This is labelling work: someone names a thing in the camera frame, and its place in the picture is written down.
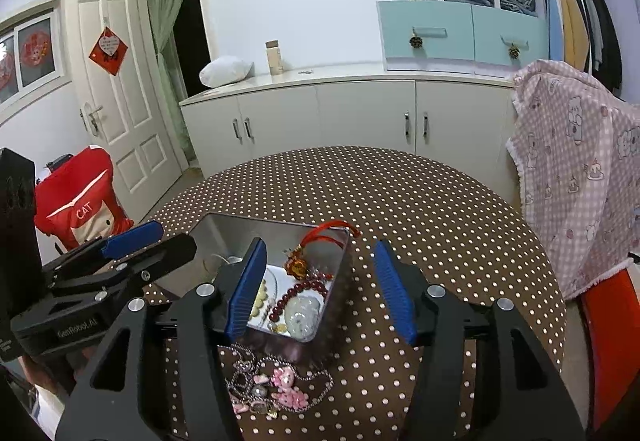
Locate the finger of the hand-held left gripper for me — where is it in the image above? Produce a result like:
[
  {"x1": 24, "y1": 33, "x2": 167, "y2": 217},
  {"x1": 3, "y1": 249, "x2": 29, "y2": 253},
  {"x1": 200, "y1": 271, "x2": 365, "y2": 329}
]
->
[
  {"x1": 42, "y1": 220, "x2": 165, "y2": 281},
  {"x1": 50, "y1": 233, "x2": 197, "y2": 303}
]

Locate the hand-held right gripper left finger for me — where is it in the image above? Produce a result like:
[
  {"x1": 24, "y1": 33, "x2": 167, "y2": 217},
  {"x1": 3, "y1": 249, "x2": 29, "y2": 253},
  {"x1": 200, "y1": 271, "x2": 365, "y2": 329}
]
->
[{"x1": 55, "y1": 237, "x2": 268, "y2": 441}]

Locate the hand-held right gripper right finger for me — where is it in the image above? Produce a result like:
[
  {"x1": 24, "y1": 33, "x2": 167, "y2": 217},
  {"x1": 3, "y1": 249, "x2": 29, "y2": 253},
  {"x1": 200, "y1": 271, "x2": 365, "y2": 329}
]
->
[{"x1": 372, "y1": 239, "x2": 586, "y2": 441}]

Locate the white bead bracelet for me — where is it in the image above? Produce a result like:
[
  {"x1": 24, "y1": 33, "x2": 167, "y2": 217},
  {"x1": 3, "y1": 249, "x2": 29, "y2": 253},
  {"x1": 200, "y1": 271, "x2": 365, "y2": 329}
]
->
[{"x1": 250, "y1": 266, "x2": 281, "y2": 322}]

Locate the red cord gold charm bracelet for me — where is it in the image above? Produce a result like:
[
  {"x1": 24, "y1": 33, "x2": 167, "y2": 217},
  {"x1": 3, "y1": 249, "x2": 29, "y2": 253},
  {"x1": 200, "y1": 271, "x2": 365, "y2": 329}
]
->
[{"x1": 284, "y1": 220, "x2": 362, "y2": 279}]

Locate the grey metal box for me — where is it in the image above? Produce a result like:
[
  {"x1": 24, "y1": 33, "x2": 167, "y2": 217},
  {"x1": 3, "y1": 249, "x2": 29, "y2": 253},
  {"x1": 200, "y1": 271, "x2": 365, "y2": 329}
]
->
[{"x1": 147, "y1": 212, "x2": 352, "y2": 364}]

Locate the pale jade pendant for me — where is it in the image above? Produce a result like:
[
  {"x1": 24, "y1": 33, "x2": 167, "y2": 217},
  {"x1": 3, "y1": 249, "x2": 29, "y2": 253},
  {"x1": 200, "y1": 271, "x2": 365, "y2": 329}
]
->
[{"x1": 284, "y1": 296, "x2": 321, "y2": 339}]

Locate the pink charm silver chain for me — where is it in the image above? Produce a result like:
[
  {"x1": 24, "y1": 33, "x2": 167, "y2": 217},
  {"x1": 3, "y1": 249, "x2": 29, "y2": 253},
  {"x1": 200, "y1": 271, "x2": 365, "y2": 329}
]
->
[{"x1": 225, "y1": 341, "x2": 336, "y2": 418}]

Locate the person's left forearm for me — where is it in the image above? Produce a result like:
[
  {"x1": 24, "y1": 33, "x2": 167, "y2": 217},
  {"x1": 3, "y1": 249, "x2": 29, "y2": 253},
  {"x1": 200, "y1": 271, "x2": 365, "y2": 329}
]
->
[{"x1": 20, "y1": 356, "x2": 71, "y2": 397}]

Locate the red printed chair cover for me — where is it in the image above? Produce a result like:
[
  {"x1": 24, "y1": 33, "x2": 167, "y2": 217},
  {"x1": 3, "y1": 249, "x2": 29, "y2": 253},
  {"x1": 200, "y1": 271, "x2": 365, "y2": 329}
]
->
[{"x1": 34, "y1": 146, "x2": 135, "y2": 252}]

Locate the brown polka dot tablecloth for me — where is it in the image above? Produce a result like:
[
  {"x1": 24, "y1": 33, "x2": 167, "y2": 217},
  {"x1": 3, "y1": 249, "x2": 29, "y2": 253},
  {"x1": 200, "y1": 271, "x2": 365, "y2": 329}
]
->
[{"x1": 125, "y1": 146, "x2": 568, "y2": 441}]

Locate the white panel door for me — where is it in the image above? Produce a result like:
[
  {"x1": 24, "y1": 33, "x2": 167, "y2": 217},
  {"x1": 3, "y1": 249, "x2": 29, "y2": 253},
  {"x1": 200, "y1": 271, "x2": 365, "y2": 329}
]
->
[{"x1": 65, "y1": 0, "x2": 183, "y2": 214}]

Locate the white framed window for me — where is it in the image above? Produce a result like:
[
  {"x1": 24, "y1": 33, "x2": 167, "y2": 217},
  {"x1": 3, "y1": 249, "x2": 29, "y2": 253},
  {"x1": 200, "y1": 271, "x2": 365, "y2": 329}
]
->
[{"x1": 0, "y1": 8, "x2": 68, "y2": 114}]

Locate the red paper window decoration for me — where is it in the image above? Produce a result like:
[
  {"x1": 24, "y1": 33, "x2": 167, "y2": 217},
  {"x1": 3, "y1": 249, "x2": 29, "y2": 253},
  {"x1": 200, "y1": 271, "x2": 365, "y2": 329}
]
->
[
  {"x1": 0, "y1": 51, "x2": 16, "y2": 92},
  {"x1": 22, "y1": 34, "x2": 51, "y2": 67}
]

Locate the white sideboard cabinet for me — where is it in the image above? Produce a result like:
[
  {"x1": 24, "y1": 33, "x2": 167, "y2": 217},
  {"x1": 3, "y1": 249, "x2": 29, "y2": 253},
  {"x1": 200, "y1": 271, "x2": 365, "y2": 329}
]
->
[{"x1": 179, "y1": 62, "x2": 521, "y2": 202}]

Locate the red diamond door decoration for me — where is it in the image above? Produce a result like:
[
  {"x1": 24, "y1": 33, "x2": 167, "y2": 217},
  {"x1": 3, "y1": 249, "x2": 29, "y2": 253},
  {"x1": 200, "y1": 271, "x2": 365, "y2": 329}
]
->
[{"x1": 88, "y1": 27, "x2": 128, "y2": 76}]

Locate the white pillow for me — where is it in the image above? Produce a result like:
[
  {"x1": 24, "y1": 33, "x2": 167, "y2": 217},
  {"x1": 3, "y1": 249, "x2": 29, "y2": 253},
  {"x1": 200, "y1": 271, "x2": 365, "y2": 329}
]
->
[{"x1": 199, "y1": 55, "x2": 254, "y2": 88}]

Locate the pink checked printed blanket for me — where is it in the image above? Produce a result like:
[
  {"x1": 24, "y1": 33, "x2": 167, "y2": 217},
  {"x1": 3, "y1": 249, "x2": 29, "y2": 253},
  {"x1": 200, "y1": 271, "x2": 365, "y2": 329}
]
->
[{"x1": 506, "y1": 60, "x2": 640, "y2": 309}]

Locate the green curtain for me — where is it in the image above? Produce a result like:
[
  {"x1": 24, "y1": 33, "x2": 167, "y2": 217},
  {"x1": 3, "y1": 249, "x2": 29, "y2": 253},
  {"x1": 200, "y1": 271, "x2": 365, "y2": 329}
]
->
[{"x1": 145, "y1": 0, "x2": 198, "y2": 167}]

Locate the red and white stool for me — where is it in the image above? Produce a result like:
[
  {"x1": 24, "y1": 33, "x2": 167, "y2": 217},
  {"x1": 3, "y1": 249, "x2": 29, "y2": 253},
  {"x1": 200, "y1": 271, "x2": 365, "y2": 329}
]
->
[{"x1": 580, "y1": 266, "x2": 640, "y2": 429}]

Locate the beige bottle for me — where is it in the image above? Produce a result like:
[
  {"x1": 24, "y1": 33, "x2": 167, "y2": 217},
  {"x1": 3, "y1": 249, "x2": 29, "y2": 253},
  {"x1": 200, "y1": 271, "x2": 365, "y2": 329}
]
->
[{"x1": 265, "y1": 40, "x2": 284, "y2": 76}]

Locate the teal drawer unit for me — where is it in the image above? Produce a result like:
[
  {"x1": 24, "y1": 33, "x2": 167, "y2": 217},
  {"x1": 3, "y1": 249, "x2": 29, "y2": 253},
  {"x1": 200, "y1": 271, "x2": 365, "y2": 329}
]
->
[{"x1": 376, "y1": 0, "x2": 550, "y2": 77}]

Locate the row of hanging clothes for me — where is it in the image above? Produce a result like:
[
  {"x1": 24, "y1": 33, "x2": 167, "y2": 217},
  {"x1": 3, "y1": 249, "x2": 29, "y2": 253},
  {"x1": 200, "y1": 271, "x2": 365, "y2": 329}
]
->
[{"x1": 532, "y1": 0, "x2": 623, "y2": 94}]

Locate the silver door handle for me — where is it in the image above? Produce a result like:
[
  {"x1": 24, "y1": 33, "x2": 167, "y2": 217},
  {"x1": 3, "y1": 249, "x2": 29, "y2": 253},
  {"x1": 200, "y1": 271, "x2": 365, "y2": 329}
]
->
[{"x1": 79, "y1": 102, "x2": 104, "y2": 138}]

